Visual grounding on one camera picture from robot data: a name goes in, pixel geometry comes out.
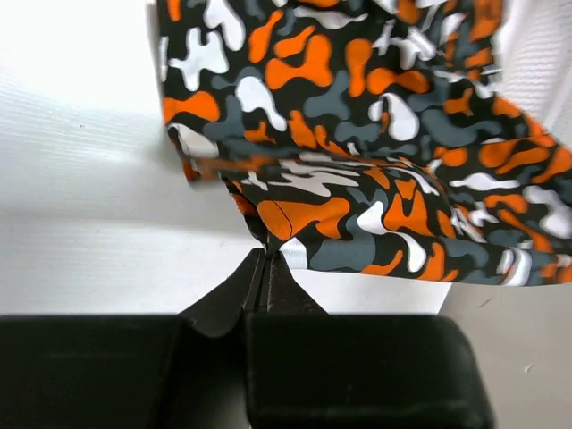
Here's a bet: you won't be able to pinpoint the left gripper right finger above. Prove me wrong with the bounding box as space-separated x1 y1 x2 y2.
244 255 496 428

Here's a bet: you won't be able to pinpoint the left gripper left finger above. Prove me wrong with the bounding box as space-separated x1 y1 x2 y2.
1 248 265 428

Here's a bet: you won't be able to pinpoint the orange camouflage shorts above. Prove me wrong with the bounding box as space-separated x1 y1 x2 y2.
156 1 571 286

